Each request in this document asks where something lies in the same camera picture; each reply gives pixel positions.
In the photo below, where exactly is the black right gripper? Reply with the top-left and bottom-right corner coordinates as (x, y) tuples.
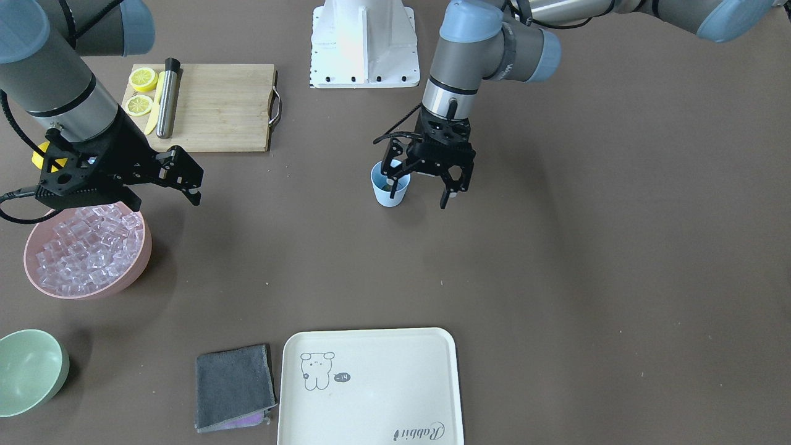
(35, 111), (204, 212)

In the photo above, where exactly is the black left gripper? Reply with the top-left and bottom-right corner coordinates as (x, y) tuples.
(373, 106), (476, 210)

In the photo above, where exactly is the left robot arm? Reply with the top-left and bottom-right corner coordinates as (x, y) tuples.
(370, 1), (789, 208)

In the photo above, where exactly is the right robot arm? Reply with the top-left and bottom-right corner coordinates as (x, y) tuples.
(1, 1), (203, 212)

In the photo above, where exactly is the blue cup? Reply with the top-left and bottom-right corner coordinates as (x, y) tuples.
(370, 161), (412, 206)

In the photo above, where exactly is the pile of clear ice cubes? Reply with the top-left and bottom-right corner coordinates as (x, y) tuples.
(34, 205), (144, 295)

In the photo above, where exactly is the yellow plastic knife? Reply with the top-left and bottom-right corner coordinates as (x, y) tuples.
(143, 71), (166, 135)

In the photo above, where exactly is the lower lemon half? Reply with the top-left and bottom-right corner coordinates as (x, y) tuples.
(124, 94), (153, 117)

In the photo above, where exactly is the lemon half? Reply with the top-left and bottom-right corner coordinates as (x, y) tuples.
(124, 94), (153, 117)
(128, 67), (159, 93)

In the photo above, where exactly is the pink bowl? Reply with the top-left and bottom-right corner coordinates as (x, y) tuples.
(23, 203), (153, 301)

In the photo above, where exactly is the wooden cutting board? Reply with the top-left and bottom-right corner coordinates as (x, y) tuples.
(147, 63), (279, 154)

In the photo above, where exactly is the upper lemon half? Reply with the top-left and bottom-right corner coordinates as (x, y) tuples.
(128, 67), (159, 93)

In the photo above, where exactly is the upper yellow lemon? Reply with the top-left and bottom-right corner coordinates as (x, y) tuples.
(31, 141), (67, 172)

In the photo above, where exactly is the cream rabbit tray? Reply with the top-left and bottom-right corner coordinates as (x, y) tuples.
(277, 327), (465, 444)

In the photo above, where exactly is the green bowl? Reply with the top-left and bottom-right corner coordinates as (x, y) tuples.
(1, 329), (70, 418)

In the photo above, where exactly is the grey folded cloth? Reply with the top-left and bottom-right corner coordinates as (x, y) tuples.
(194, 344), (277, 433)

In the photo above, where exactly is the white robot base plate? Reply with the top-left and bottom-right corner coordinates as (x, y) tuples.
(309, 2), (421, 88)

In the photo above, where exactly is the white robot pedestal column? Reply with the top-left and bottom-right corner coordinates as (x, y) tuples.
(322, 1), (412, 62)

